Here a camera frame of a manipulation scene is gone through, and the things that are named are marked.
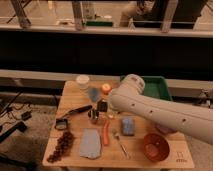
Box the black eraser block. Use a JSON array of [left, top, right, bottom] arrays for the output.
[[97, 100, 108, 112]]

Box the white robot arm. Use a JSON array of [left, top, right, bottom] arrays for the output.
[[107, 74, 213, 145]]

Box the purple bowl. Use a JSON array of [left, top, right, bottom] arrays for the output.
[[155, 124, 175, 135]]

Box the red bowl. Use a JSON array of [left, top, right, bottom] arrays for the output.
[[142, 133, 170, 162]]

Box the orange carrot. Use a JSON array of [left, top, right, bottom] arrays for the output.
[[102, 120, 110, 146]]

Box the small metal cup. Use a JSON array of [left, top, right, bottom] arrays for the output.
[[88, 109, 99, 124]]

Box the blue sponge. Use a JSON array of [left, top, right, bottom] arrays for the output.
[[121, 117, 135, 136]]

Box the metal fork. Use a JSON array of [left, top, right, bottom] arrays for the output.
[[112, 130, 131, 159]]

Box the apple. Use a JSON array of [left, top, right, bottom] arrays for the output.
[[101, 83, 112, 95]]

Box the blue glass cup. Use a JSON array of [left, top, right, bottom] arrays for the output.
[[88, 87, 100, 102]]

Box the wooden table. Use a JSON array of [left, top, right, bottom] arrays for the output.
[[41, 79, 196, 170]]

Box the blue grey cloth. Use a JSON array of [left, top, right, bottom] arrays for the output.
[[79, 129, 101, 159]]

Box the green plastic tray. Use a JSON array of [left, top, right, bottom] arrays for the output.
[[119, 75, 173, 102]]

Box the bunch of dark grapes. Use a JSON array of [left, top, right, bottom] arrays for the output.
[[47, 131, 74, 163]]

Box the black handled knife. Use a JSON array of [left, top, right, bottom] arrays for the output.
[[60, 105, 92, 119]]

